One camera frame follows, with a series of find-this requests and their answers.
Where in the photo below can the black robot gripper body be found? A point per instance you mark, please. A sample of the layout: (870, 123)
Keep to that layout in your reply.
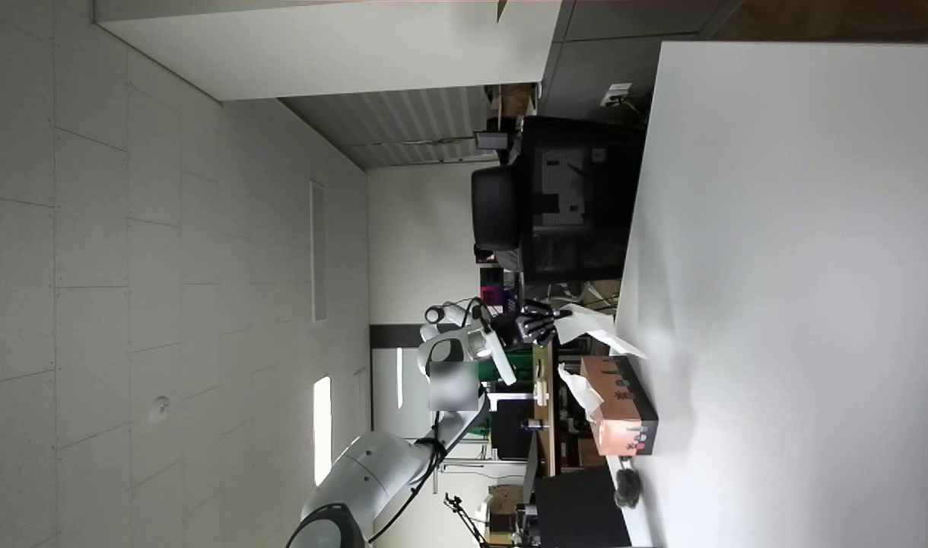
(531, 323)

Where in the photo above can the white tissue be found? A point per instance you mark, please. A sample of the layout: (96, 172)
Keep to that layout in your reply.
(581, 395)
(577, 319)

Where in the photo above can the pink tissue box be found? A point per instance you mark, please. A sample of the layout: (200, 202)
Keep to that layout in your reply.
(626, 422)

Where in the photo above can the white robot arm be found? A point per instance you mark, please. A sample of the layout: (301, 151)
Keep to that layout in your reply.
(379, 476)

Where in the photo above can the black round object on counter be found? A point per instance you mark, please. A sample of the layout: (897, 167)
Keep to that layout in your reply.
(627, 489)

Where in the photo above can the black monitor on desk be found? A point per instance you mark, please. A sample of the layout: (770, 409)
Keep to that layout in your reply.
(509, 427)

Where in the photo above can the black office chair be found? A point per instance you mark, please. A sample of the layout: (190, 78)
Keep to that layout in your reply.
(562, 211)

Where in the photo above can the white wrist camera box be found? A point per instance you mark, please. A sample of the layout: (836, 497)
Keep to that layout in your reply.
(501, 357)

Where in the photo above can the black camera tripod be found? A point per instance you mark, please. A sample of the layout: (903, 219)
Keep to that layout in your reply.
(454, 503)

